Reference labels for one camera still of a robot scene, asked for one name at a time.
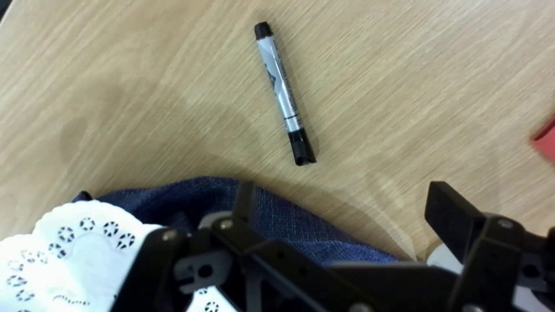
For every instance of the dark blue cloth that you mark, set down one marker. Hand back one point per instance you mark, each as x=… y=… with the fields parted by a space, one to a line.
x=301 y=222

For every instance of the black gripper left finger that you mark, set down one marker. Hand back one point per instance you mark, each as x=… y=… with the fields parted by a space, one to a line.
x=243 y=243

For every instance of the white paper doily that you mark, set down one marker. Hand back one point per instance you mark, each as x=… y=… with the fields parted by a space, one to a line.
x=75 y=253

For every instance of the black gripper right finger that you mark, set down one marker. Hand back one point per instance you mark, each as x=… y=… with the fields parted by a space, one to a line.
x=462 y=219

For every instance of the orange cloth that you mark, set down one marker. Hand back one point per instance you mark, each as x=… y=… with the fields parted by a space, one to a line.
x=547 y=141

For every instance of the black and silver marker pen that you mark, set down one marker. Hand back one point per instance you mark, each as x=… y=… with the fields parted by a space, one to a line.
x=282 y=87

